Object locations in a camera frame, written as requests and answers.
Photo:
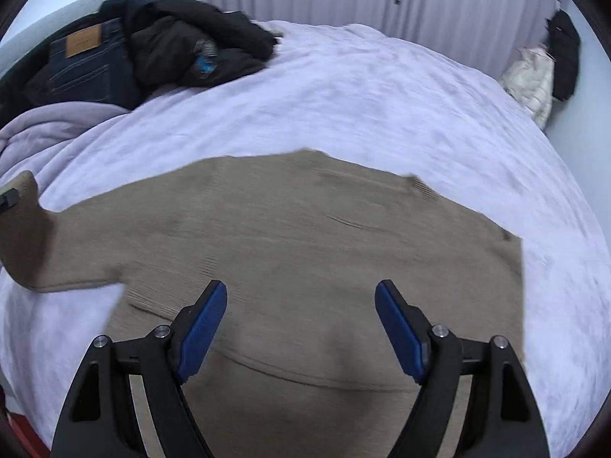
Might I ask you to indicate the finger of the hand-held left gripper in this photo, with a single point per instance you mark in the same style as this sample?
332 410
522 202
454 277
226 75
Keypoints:
7 200

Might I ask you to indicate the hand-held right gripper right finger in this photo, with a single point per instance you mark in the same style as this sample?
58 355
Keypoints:
398 329

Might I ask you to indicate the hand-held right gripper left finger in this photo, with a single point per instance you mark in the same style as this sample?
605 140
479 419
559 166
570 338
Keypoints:
203 329

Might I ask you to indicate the tan knit sweater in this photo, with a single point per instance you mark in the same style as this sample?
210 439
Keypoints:
286 229

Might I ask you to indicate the dark blue jeans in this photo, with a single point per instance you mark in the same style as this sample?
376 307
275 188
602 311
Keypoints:
86 76

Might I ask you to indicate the grey quilted headboard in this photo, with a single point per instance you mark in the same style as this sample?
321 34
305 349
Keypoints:
28 33

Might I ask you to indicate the red object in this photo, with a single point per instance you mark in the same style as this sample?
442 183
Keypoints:
19 427

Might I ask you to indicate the black jacket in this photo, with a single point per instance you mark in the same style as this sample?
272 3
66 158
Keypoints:
162 43

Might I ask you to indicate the lavender fleece blanket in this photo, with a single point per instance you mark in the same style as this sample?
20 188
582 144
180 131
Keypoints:
358 95

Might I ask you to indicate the white puffer jacket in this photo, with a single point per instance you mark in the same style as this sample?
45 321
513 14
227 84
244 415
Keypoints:
530 81

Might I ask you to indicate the black hanging garment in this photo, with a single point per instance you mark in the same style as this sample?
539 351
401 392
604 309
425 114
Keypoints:
565 52

